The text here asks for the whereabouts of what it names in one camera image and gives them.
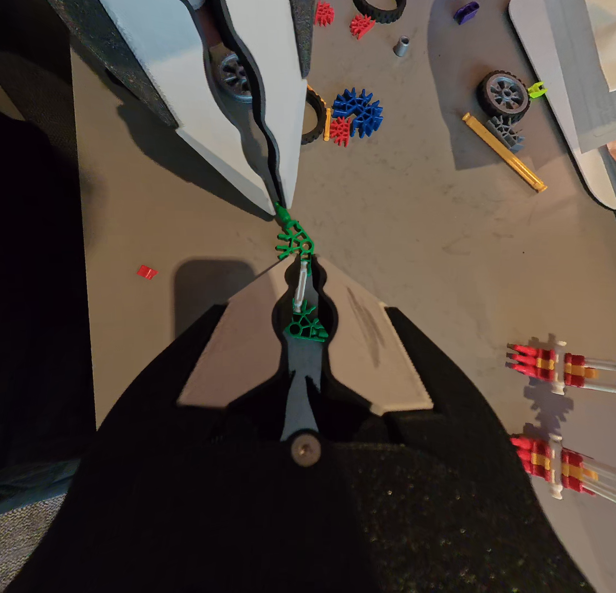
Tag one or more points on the red toy connector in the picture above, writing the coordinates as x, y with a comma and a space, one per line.
340, 130
324, 15
362, 26

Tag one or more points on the blue toy connector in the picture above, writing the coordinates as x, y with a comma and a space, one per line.
356, 104

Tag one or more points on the toy wheel with black tire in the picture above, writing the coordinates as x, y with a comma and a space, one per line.
505, 96

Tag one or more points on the white toy rod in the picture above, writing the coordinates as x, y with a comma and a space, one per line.
302, 285

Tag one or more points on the purple toy connector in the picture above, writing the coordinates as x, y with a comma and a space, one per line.
466, 13

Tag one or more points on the short green toy rod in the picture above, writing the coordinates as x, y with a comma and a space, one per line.
283, 213

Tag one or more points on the small red toy clip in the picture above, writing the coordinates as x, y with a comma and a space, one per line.
147, 272

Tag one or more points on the grey toy spacer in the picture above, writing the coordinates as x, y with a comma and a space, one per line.
402, 48

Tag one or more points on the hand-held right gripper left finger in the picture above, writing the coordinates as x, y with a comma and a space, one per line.
231, 352

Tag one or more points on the lime green toy clip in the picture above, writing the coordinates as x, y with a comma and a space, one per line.
535, 90

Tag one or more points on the person's black clothing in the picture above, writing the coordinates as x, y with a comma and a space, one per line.
38, 289

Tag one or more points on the black toy tire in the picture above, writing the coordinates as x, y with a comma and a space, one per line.
317, 121
380, 16

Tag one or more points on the long yellow toy rod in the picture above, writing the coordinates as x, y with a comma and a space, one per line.
503, 152

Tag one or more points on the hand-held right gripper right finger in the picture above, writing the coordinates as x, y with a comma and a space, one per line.
370, 347

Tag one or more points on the red yellow toy assembly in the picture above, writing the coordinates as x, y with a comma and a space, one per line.
534, 362
534, 458

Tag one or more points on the grey toy wheel hub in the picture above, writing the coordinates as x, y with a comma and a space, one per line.
233, 75

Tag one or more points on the short orange toy rod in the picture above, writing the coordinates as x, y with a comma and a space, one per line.
313, 91
327, 123

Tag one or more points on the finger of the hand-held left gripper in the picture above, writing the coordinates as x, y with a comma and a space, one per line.
159, 63
269, 34

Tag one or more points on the grey toy connector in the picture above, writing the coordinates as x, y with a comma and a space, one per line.
505, 130

